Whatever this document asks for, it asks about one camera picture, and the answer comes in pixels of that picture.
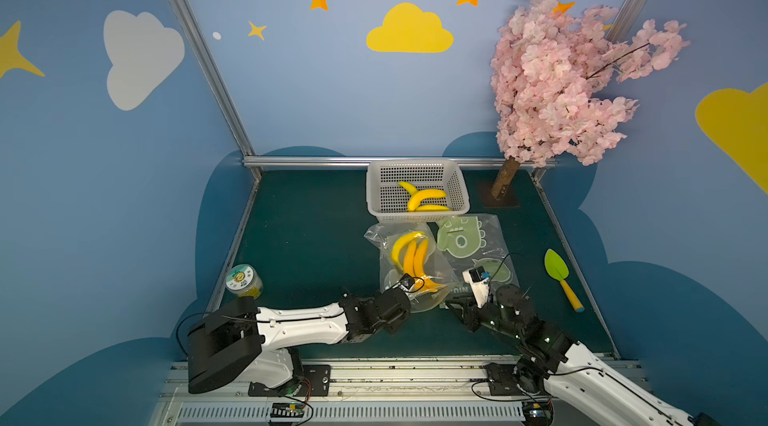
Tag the yellow banana bag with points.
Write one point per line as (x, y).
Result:
(432, 208)
(401, 243)
(423, 195)

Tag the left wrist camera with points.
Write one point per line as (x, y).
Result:
(408, 283)

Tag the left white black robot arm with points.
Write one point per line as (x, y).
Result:
(244, 340)

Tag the green toy shovel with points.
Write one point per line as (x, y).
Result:
(557, 269)

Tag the yellow banana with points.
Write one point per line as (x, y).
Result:
(411, 189)

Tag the green printed zip bag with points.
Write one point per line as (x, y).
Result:
(470, 241)

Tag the pink blossom artificial tree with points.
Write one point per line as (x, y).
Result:
(548, 68)

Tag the aluminium front rail frame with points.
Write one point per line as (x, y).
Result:
(450, 390)

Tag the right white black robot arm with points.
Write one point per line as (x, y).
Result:
(553, 364)

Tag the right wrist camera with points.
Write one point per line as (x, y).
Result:
(479, 281)

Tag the white perforated plastic basket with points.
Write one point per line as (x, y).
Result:
(387, 201)

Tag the clear zip bag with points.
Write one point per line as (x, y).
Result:
(384, 235)

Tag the small round labelled jar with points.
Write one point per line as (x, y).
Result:
(243, 281)

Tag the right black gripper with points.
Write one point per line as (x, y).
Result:
(459, 308)

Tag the orange banana bag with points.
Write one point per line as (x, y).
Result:
(408, 264)
(419, 262)

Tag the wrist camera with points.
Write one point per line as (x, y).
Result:
(408, 283)
(479, 281)

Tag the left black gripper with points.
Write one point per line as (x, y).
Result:
(414, 288)

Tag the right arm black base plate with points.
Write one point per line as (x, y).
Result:
(522, 378)

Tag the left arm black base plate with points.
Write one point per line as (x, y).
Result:
(312, 381)

